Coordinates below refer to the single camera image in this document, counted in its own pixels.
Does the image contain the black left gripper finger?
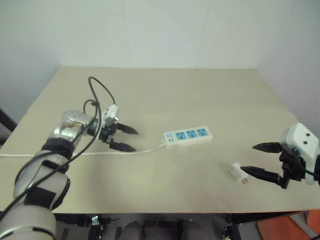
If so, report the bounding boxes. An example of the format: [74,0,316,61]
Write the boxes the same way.
[109,141,137,153]
[116,122,139,135]

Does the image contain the dark rounded robot body shapes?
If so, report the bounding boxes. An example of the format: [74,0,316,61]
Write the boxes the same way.
[55,213,261,240]

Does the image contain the white plug adapter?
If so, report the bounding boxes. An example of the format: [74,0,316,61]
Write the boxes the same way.
[228,162,249,186]

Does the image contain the white power cord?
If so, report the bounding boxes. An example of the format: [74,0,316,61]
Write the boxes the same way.
[0,140,167,158]

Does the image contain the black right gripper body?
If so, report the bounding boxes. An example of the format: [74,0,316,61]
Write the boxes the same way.
[275,146,308,190]

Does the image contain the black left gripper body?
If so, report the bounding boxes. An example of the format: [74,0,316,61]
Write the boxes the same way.
[97,121,119,146]

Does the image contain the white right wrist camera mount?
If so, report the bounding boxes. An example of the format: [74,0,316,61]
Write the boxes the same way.
[279,122,320,186]

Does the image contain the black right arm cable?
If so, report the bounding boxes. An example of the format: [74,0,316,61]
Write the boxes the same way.
[303,168,320,187]

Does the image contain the white power strip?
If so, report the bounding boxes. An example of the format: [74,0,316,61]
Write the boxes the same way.
[163,126,213,149]

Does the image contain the dark frame at table edge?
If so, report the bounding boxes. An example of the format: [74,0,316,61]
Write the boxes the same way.
[0,107,18,147]

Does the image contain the orange object under table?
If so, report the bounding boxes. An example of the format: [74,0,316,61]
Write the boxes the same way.
[256,210,320,240]

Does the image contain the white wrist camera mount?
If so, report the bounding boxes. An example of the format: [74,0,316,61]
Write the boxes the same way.
[279,122,320,186]
[101,104,120,128]

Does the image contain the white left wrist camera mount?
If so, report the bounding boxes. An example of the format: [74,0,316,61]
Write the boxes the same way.
[101,104,120,128]

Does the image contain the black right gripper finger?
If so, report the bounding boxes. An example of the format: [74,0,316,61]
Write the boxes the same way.
[240,165,280,185]
[252,141,284,154]

